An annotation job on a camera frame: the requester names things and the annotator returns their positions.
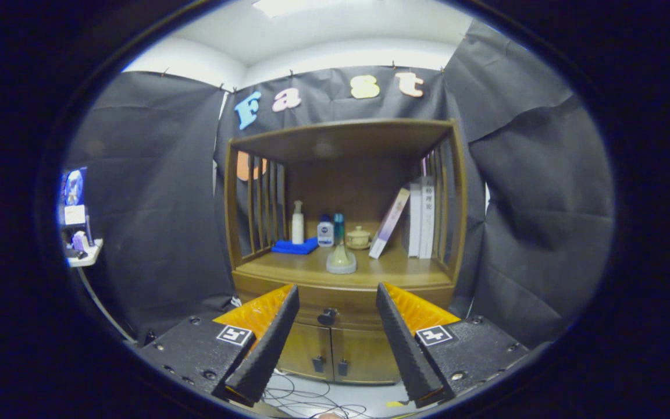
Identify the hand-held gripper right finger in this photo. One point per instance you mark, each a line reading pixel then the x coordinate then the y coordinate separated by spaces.
pixel 405 349

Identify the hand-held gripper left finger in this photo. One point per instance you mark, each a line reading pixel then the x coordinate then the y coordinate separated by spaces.
pixel 268 349

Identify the pale green conical vase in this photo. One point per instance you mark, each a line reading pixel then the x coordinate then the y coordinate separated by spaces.
pixel 341 262

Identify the wooden cabinet door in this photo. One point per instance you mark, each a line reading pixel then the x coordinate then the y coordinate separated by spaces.
pixel 306 349
pixel 367 356

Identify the wooden countertop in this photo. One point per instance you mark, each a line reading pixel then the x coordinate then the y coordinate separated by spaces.
pixel 390 269

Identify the wooden cabinet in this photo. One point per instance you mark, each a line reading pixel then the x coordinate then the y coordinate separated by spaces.
pixel 346 174

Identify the blue folded cloth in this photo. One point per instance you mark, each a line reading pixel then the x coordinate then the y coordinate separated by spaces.
pixel 294 247

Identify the lidded ceramic tea bowl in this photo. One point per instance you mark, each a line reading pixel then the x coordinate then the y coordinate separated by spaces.
pixel 359 238

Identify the white pump bottle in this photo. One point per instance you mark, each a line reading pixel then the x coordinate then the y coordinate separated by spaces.
pixel 298 228

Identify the white bottle with blue cap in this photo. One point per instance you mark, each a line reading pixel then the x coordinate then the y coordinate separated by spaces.
pixel 325 235

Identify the purple cover book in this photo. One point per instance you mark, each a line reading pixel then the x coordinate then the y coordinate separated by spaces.
pixel 390 221

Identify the white book with lettered spine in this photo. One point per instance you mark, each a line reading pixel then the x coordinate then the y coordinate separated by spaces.
pixel 427 218

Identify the clear blue bottle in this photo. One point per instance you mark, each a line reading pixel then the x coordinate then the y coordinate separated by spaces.
pixel 339 224

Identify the white side desk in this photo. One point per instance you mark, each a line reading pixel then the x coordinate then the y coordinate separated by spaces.
pixel 88 256

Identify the ceiling light panel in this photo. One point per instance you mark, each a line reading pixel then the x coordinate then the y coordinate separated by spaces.
pixel 312 6

